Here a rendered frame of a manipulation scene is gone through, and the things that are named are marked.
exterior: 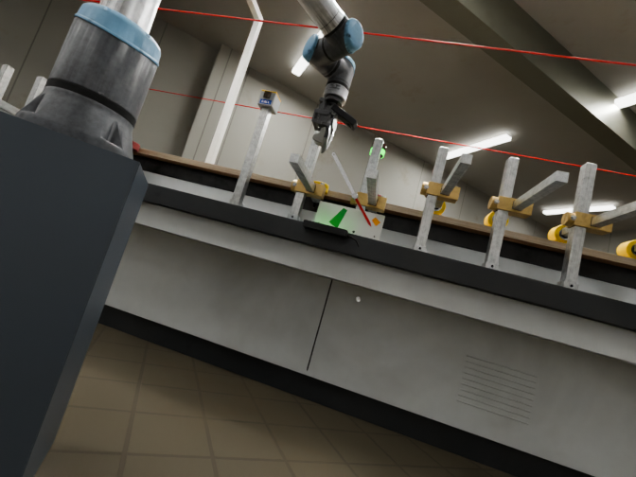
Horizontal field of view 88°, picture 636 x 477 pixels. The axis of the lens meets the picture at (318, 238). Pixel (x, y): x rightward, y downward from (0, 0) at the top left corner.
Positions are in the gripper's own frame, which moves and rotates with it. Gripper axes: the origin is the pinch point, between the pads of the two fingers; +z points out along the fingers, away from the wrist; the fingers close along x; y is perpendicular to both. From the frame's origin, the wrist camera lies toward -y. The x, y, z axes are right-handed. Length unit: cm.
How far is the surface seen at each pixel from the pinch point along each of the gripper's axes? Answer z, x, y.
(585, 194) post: -7, -11, -92
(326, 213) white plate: 21.0, -9.9, -5.5
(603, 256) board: 9, -27, -110
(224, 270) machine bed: 54, -32, 39
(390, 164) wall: -200, -472, 1
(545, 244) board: 9, -27, -90
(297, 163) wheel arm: 13.9, 18.5, 2.1
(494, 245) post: 18, -11, -67
